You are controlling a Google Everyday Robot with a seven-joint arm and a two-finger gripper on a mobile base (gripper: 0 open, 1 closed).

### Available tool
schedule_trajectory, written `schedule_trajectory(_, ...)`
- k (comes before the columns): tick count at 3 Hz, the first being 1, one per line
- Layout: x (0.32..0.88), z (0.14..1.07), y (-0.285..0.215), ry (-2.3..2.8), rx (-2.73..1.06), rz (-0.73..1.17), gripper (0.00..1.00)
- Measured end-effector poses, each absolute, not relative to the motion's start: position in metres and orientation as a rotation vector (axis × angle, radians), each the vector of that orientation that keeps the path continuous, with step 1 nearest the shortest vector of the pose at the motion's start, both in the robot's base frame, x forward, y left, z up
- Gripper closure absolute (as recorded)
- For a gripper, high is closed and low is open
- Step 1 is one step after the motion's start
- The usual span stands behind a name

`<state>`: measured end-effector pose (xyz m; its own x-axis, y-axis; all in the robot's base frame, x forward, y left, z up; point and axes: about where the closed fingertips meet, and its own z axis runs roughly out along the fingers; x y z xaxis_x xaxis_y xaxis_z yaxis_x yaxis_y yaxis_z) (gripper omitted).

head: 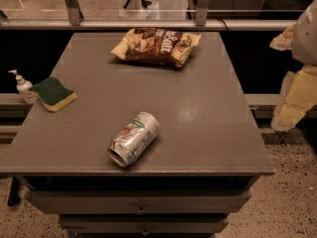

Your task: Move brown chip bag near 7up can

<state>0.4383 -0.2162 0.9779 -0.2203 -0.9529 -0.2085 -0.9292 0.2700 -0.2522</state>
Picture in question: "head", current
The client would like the brown chip bag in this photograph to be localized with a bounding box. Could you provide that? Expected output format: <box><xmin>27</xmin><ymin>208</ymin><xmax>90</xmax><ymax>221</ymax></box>
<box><xmin>111</xmin><ymin>28</ymin><xmax>201</xmax><ymax>67</ymax></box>

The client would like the white fan stand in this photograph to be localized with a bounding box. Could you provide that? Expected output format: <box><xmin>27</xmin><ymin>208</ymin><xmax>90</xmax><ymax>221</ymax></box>
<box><xmin>119</xmin><ymin>0</ymin><xmax>159</xmax><ymax>20</ymax></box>

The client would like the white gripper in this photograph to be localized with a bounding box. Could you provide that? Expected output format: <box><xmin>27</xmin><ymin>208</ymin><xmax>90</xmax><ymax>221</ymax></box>
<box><xmin>269</xmin><ymin>0</ymin><xmax>317</xmax><ymax>132</ymax></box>

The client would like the grey top drawer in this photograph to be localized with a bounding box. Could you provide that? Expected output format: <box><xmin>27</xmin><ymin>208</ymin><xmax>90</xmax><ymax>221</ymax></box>
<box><xmin>25</xmin><ymin>189</ymin><xmax>252</xmax><ymax>215</ymax></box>

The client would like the white pump soap bottle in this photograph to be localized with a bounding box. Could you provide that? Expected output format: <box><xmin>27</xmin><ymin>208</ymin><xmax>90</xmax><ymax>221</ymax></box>
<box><xmin>9</xmin><ymin>69</ymin><xmax>37</xmax><ymax>104</ymax></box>

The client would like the grey drawer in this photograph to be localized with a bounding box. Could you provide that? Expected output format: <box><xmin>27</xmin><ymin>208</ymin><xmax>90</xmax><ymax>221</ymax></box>
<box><xmin>25</xmin><ymin>189</ymin><xmax>252</xmax><ymax>215</ymax></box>
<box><xmin>59</xmin><ymin>214</ymin><xmax>228</xmax><ymax>234</ymax></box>

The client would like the silver 7up can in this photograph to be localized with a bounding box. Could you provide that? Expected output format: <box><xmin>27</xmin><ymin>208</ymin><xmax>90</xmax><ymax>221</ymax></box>
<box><xmin>108</xmin><ymin>112</ymin><xmax>159</xmax><ymax>168</ymax></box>

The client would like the grey lower drawer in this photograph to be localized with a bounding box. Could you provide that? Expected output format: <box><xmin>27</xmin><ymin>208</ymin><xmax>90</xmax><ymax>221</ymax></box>
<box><xmin>59</xmin><ymin>214</ymin><xmax>228</xmax><ymax>234</ymax></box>

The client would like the green yellow sponge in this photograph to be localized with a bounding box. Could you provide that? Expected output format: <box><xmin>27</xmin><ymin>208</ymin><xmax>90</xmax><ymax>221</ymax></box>
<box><xmin>30</xmin><ymin>77</ymin><xmax>77</xmax><ymax>112</ymax></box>

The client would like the grey metal railing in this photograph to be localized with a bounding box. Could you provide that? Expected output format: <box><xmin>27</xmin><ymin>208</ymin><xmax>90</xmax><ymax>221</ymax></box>
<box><xmin>0</xmin><ymin>0</ymin><xmax>317</xmax><ymax>32</ymax></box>

